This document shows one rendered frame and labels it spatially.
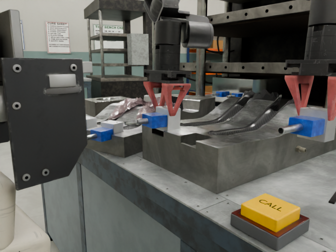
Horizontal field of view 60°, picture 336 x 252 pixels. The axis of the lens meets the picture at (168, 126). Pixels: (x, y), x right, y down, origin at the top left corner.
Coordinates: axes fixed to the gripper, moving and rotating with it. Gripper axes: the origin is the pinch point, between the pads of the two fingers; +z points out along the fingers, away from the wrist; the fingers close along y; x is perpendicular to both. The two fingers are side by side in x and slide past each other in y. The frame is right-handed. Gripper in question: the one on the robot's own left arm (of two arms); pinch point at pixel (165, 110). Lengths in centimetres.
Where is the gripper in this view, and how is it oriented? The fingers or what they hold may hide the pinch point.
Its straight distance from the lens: 67.5
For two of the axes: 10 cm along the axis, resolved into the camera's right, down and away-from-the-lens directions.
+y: -6.0, -1.8, 7.8
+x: -8.0, 0.9, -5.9
